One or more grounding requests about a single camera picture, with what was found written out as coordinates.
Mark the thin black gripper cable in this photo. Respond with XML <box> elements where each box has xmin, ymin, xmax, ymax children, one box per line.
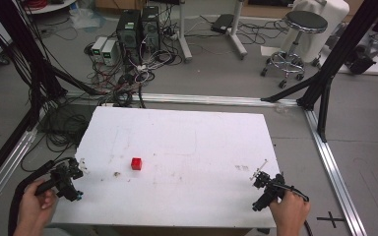
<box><xmin>272</xmin><ymin>183</ymin><xmax>315</xmax><ymax>236</ymax></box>

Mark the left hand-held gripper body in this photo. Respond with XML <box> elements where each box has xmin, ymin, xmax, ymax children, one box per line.
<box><xmin>34</xmin><ymin>157</ymin><xmax>85</xmax><ymax>203</ymax></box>

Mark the person's left hand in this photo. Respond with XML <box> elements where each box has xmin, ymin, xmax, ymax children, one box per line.
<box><xmin>12</xmin><ymin>178</ymin><xmax>59</xmax><ymax>236</ymax></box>

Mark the black device on white board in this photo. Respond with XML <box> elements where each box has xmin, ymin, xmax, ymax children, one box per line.
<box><xmin>318</xmin><ymin>33</ymin><xmax>378</xmax><ymax>77</ymax></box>

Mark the pile of black cables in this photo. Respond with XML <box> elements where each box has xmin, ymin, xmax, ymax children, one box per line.
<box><xmin>20</xmin><ymin>103</ymin><xmax>92</xmax><ymax>173</ymax></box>

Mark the white covered object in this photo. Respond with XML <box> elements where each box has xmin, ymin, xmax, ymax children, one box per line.
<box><xmin>280</xmin><ymin>0</ymin><xmax>351</xmax><ymax>64</ymax></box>

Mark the black frame post with cables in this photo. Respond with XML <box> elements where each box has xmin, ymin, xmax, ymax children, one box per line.
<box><xmin>0</xmin><ymin>0</ymin><xmax>106</xmax><ymax>132</ymax></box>

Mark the black round stool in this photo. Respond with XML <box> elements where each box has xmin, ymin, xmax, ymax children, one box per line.
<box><xmin>260</xmin><ymin>10</ymin><xmax>329</xmax><ymax>89</ymax></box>

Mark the slim black computer tower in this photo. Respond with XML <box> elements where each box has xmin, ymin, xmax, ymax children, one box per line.
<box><xmin>141</xmin><ymin>5</ymin><xmax>161</xmax><ymax>53</ymax></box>

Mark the flat black box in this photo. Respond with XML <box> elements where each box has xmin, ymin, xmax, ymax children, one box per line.
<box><xmin>210</xmin><ymin>13</ymin><xmax>235</xmax><ymax>34</ymax></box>

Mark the tangle of floor cables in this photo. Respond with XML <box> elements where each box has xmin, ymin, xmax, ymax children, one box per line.
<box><xmin>83</xmin><ymin>30</ymin><xmax>191</xmax><ymax>109</ymax></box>

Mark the black sleeved gripper cable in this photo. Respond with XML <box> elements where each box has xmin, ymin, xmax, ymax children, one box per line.
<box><xmin>7</xmin><ymin>156</ymin><xmax>77</xmax><ymax>236</ymax></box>

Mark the long aluminium floor rail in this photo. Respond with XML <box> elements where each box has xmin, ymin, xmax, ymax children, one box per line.
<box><xmin>63</xmin><ymin>90</ymin><xmax>300</xmax><ymax>108</ymax></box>

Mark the white desk leg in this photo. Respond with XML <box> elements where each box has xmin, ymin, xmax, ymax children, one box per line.
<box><xmin>226</xmin><ymin>0</ymin><xmax>249</xmax><ymax>61</ymax></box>
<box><xmin>176</xmin><ymin>0</ymin><xmax>193</xmax><ymax>64</ymax></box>

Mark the round white table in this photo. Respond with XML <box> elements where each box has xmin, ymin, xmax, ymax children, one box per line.
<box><xmin>22</xmin><ymin>0</ymin><xmax>79</xmax><ymax>16</ymax></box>

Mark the large black computer tower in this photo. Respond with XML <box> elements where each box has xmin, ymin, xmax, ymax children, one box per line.
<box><xmin>115</xmin><ymin>9</ymin><xmax>143</xmax><ymax>65</ymax></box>

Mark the person's right hand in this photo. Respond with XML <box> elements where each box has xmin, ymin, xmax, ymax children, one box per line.
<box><xmin>269</xmin><ymin>191</ymin><xmax>311</xmax><ymax>236</ymax></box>

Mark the clear plastic bag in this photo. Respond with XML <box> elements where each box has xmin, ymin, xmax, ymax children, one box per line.
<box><xmin>68</xmin><ymin>3</ymin><xmax>107</xmax><ymax>31</ymax></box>

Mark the white power supply box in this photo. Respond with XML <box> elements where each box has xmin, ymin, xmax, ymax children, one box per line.
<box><xmin>100</xmin><ymin>38</ymin><xmax>118</xmax><ymax>67</ymax></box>
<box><xmin>91</xmin><ymin>35</ymin><xmax>108</xmax><ymax>63</ymax></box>

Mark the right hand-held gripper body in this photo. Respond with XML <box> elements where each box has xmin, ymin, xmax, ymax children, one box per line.
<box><xmin>251</xmin><ymin>170</ymin><xmax>287</xmax><ymax>212</ymax></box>

